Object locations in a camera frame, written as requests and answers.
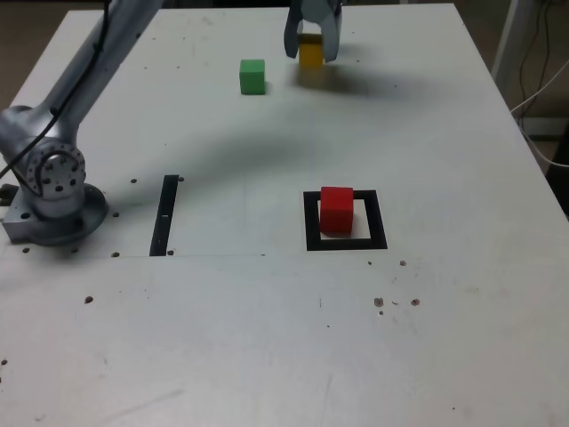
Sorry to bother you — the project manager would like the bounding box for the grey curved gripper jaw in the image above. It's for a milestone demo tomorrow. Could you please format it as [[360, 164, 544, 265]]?
[[283, 0, 306, 60], [301, 0, 344, 64]]

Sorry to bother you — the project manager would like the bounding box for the yellow cube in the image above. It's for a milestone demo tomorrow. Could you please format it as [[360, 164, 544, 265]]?
[[298, 33, 325, 68]]

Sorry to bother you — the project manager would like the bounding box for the green cube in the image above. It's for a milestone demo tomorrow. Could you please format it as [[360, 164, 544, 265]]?
[[238, 59, 267, 96]]

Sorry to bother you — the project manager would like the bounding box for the red cube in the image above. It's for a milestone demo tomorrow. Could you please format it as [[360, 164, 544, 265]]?
[[319, 186, 356, 236]]

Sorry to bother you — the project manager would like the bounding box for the black tape square outline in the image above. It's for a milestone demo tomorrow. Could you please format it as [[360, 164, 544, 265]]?
[[302, 189, 389, 253]]

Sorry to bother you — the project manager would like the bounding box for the black tape strip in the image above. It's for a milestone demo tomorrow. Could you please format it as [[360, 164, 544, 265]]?
[[148, 174, 180, 258]]

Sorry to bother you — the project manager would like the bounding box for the dark flat box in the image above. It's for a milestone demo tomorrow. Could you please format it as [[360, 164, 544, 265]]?
[[517, 116, 569, 140]]

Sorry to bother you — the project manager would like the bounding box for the white metal frame leg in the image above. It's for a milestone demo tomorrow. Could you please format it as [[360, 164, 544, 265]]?
[[491, 0, 537, 84]]

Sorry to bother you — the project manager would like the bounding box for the white cable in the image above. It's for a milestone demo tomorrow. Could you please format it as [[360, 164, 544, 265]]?
[[510, 57, 569, 169]]

